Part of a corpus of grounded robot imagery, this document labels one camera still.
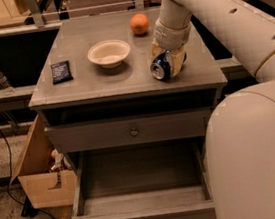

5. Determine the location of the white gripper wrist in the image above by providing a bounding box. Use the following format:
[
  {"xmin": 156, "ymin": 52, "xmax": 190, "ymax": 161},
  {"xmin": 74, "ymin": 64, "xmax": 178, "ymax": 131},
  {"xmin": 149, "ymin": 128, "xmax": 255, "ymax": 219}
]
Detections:
[{"xmin": 150, "ymin": 19, "xmax": 191, "ymax": 78}]

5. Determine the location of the blue pepsi can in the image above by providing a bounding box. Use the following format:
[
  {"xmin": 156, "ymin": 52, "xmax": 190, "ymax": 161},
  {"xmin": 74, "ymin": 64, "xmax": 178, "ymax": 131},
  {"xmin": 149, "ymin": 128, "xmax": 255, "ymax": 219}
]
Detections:
[{"xmin": 150, "ymin": 50, "xmax": 172, "ymax": 81}]

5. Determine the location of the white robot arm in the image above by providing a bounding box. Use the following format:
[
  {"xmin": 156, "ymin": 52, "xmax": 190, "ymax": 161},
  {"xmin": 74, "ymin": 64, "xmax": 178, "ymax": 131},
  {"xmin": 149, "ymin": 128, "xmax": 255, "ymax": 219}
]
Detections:
[{"xmin": 153, "ymin": 0, "xmax": 275, "ymax": 219}]

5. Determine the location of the grey wooden drawer cabinet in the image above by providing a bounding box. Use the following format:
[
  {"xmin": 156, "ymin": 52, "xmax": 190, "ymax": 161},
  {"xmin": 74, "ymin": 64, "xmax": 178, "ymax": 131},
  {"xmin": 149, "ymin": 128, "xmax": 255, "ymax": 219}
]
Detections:
[{"xmin": 18, "ymin": 0, "xmax": 247, "ymax": 219}]

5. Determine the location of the closed grey top drawer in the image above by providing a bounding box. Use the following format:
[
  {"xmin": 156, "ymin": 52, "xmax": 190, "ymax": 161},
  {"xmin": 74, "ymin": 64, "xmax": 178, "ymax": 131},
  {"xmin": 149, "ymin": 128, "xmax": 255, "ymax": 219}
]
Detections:
[{"xmin": 45, "ymin": 109, "xmax": 211, "ymax": 153}]

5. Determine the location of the open grey middle drawer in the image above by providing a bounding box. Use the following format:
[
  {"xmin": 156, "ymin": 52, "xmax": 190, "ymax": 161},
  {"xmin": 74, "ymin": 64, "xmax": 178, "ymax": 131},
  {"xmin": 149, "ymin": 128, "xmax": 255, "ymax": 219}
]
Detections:
[{"xmin": 70, "ymin": 141, "xmax": 216, "ymax": 219}]

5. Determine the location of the orange fruit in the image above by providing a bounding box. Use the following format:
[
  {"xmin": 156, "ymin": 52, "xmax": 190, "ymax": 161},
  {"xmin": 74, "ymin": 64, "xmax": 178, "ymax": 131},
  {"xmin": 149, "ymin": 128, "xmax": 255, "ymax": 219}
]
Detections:
[{"xmin": 129, "ymin": 13, "xmax": 150, "ymax": 35}]

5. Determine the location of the white paper bowl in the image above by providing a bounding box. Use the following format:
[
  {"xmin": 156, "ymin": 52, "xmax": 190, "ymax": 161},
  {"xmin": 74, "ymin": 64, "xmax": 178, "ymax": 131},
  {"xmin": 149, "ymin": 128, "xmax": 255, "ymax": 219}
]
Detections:
[{"xmin": 87, "ymin": 39, "xmax": 131, "ymax": 69}]

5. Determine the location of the clear plastic water bottle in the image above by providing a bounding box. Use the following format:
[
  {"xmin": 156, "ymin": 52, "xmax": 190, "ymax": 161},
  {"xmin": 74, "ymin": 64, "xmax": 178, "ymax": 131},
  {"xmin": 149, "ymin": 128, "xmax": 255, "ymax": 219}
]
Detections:
[{"xmin": 0, "ymin": 71, "xmax": 15, "ymax": 95}]

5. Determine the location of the cardboard box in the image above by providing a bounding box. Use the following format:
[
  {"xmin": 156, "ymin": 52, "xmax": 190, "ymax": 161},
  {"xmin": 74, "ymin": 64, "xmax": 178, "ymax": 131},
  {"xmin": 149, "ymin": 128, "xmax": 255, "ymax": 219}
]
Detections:
[{"xmin": 11, "ymin": 116, "xmax": 77, "ymax": 209}]

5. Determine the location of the black power cable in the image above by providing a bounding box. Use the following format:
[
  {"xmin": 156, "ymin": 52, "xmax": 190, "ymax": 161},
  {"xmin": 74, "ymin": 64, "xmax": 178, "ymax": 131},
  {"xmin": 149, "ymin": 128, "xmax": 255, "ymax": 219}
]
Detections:
[{"xmin": 0, "ymin": 85, "xmax": 76, "ymax": 219}]

